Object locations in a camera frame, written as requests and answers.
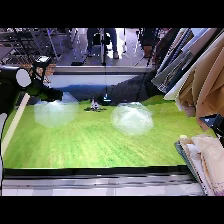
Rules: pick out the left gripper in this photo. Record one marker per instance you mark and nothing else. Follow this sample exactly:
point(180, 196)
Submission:
point(55, 95)

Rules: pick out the cream garment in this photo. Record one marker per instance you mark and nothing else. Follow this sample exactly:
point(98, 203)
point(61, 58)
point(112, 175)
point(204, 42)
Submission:
point(211, 160)

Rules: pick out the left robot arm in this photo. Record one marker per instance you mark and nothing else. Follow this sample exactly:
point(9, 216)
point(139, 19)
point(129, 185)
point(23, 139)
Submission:
point(13, 90)

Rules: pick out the stack of folded clothes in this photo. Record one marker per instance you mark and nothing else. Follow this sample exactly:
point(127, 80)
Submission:
point(191, 163)

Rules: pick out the person's legs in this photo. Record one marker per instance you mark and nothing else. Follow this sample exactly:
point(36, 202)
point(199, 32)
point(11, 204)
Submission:
point(111, 41)

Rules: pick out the grey hanging garment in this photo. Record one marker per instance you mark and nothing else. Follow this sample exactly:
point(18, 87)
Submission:
point(173, 71)

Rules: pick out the tan hanging garment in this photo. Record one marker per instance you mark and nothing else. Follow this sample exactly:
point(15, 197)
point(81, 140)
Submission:
point(206, 86)

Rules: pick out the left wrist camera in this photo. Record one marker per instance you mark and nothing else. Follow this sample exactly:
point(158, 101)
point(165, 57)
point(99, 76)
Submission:
point(41, 65)

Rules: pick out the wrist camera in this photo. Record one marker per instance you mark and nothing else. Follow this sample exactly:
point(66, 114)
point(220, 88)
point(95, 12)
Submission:
point(211, 121)
point(41, 65)

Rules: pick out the silver frame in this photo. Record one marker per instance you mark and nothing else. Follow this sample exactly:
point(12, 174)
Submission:
point(100, 183)

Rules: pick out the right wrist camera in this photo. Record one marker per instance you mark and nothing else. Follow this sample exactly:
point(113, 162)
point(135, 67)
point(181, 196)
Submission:
point(211, 121)

